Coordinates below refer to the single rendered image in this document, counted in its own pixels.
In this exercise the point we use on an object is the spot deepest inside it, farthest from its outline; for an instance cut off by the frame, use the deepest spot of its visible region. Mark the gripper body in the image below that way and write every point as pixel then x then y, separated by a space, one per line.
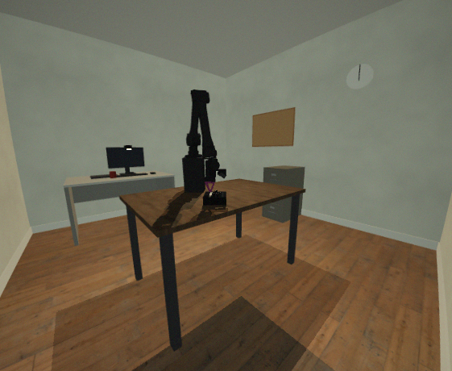
pixel 207 178

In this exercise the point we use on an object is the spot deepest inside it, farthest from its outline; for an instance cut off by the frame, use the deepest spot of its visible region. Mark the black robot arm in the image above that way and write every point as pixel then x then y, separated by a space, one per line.
pixel 199 100

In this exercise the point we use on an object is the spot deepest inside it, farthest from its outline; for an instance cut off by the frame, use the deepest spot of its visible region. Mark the black lighting desk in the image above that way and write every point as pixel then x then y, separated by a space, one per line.
pixel 214 198

